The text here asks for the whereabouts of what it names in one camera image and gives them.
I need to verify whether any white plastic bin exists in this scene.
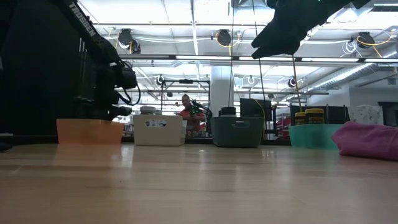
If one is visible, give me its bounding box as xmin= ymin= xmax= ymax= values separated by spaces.
xmin=133 ymin=114 xmax=187 ymax=147

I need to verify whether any black computer monitor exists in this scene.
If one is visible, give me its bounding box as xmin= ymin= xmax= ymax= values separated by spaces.
xmin=239 ymin=98 xmax=273 ymax=118

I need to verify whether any white round column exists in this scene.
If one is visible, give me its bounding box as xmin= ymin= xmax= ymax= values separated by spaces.
xmin=210 ymin=65 xmax=234 ymax=118

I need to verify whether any teal plastic bin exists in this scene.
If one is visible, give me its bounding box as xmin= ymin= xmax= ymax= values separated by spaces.
xmin=288 ymin=123 xmax=345 ymax=150

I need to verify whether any person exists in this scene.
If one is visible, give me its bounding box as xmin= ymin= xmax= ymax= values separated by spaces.
xmin=178 ymin=93 xmax=206 ymax=138

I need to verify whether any yellow cable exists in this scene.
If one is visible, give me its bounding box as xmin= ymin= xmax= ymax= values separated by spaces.
xmin=290 ymin=54 xmax=304 ymax=113

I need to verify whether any black background gantry frame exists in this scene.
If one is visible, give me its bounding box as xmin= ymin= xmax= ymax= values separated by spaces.
xmin=160 ymin=78 xmax=211 ymax=114

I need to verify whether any black ceiling cable reel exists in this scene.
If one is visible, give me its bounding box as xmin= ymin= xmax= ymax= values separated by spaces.
xmin=216 ymin=29 xmax=233 ymax=47
xmin=356 ymin=31 xmax=376 ymax=49
xmin=118 ymin=28 xmax=142 ymax=54

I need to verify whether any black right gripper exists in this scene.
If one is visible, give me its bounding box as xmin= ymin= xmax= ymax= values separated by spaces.
xmin=251 ymin=0 xmax=336 ymax=60

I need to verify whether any silver ceiling air duct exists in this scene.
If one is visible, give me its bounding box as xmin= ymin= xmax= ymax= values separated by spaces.
xmin=306 ymin=60 xmax=398 ymax=93

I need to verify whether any thin black hanging cable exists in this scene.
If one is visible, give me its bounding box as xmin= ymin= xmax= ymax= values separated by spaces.
xmin=229 ymin=0 xmax=235 ymax=108

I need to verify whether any purple cloth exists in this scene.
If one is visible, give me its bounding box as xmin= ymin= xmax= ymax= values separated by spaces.
xmin=330 ymin=121 xmax=398 ymax=162

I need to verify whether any black background partition panel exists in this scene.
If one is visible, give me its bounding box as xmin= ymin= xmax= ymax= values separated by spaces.
xmin=289 ymin=105 xmax=349 ymax=125

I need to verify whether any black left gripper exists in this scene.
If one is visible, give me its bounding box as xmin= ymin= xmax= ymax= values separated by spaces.
xmin=93 ymin=60 xmax=139 ymax=121

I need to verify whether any orange translucent plastic bin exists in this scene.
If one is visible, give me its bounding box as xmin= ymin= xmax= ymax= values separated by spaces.
xmin=56 ymin=118 xmax=126 ymax=146

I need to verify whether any blue plastic bin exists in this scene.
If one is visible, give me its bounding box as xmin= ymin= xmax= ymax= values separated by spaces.
xmin=210 ymin=116 xmax=266 ymax=149

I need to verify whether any long ceiling light strip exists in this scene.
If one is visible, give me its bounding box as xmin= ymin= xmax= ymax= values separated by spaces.
xmin=118 ymin=54 xmax=398 ymax=63

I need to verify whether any white patterned sheet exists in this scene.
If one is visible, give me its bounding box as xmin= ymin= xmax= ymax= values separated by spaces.
xmin=347 ymin=105 xmax=384 ymax=126

